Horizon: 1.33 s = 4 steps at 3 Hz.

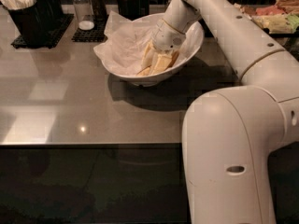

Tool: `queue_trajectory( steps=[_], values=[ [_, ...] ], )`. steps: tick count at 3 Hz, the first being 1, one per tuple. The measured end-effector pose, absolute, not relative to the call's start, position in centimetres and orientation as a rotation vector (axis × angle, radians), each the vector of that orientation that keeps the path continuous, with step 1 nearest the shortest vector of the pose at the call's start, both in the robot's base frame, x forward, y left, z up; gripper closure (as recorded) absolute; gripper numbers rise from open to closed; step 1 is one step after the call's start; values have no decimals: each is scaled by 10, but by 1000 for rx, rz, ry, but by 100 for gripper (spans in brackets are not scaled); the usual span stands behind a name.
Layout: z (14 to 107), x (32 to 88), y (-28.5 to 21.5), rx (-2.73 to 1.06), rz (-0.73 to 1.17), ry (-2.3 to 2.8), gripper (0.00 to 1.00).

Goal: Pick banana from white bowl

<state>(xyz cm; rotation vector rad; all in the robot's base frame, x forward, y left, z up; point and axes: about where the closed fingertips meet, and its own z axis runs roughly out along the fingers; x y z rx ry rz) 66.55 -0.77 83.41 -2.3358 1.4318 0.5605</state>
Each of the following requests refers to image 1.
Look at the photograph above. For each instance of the black rubber mat left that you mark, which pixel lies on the black rubber mat left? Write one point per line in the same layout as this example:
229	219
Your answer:
54	35

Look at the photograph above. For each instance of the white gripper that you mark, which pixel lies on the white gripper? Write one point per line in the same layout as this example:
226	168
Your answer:
165	36

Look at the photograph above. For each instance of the black wire packet rack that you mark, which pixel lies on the black wire packet rack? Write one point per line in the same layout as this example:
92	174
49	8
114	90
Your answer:
280	20

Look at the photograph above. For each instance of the rear black utensil cup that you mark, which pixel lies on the rear black utensil cup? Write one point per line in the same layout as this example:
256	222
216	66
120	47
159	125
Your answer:
50	13

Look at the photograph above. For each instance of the yellow banana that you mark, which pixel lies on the yellow banana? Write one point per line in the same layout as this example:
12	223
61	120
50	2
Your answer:
146	72

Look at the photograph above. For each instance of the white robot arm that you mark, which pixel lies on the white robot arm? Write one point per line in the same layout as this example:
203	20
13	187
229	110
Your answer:
228	134

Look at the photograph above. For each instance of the glass pepper grinder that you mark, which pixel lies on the glass pepper grinder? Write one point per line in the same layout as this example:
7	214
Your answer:
99	9

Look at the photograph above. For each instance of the front black utensil cup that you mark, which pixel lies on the front black utensil cup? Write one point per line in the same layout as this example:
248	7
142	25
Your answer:
25	16

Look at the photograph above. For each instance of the black cup of stirrers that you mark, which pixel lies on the black cup of stirrers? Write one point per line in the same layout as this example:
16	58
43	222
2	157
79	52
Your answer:
133	9

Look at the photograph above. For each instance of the glass salt shaker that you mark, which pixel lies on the glass salt shaker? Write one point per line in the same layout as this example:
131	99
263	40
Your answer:
83	12

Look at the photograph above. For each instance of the black rubber mat small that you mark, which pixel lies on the black rubber mat small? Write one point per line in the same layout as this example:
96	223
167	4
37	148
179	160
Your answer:
89	31

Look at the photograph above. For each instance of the black utensil cup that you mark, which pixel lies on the black utensil cup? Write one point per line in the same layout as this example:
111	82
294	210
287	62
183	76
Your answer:
25	16
50	13

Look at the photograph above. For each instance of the white bowl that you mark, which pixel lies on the white bowl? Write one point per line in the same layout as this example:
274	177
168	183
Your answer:
193	44

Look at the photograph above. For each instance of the white paper liner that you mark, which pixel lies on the white paper liner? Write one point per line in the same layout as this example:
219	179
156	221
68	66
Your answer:
124	47

